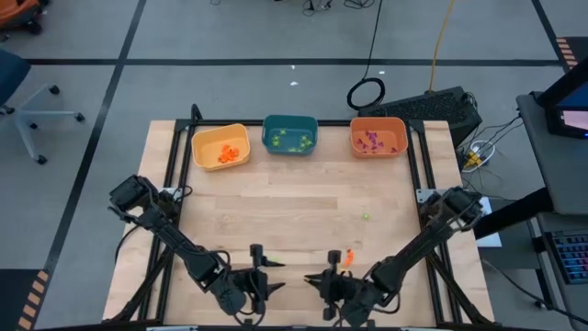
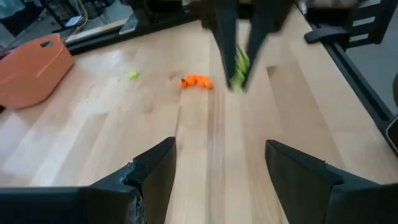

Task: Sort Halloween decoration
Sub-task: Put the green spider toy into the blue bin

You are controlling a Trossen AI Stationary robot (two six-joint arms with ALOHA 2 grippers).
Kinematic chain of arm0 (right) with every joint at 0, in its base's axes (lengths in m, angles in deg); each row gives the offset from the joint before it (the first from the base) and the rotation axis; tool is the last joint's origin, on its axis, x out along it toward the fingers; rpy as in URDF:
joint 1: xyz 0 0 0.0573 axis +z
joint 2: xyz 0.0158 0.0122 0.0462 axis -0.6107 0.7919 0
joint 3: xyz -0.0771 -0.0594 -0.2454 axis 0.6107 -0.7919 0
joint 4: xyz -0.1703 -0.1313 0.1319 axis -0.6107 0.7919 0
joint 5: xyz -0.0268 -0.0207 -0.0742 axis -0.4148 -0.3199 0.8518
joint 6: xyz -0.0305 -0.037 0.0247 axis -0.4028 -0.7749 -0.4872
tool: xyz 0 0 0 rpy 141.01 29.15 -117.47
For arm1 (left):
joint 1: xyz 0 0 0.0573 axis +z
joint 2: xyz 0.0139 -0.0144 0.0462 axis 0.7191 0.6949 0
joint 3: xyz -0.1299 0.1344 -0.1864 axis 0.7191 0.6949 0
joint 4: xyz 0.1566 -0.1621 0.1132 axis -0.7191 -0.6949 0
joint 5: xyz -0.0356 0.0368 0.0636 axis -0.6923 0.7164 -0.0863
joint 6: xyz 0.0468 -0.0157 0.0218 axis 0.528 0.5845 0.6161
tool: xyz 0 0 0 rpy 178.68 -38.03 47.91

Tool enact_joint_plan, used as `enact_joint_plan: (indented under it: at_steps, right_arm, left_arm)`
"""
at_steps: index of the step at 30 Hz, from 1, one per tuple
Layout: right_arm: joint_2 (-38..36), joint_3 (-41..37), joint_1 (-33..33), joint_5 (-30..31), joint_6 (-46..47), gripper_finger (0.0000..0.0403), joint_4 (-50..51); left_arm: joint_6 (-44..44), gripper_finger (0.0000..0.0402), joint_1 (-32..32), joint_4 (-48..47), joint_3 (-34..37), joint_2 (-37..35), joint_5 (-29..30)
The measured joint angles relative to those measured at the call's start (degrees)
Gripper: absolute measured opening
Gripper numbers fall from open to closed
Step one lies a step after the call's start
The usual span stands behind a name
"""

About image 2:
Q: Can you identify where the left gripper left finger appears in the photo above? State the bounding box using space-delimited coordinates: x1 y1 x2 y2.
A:
88 136 177 224

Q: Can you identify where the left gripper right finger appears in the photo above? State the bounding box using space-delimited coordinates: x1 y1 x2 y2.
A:
265 139 382 224

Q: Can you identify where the yellow power cable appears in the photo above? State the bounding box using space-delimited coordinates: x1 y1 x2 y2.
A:
73 0 90 34

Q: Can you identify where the orange plastic pumpkin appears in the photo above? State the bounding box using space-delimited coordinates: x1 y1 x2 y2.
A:
179 73 215 90

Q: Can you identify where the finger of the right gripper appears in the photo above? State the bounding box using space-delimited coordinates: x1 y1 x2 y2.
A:
201 0 240 88
241 0 295 91

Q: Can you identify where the black labelled control box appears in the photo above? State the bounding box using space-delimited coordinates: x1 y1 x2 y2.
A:
341 0 393 47

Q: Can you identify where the orange plastic bin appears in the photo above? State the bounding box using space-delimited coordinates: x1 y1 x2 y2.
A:
0 33 75 110

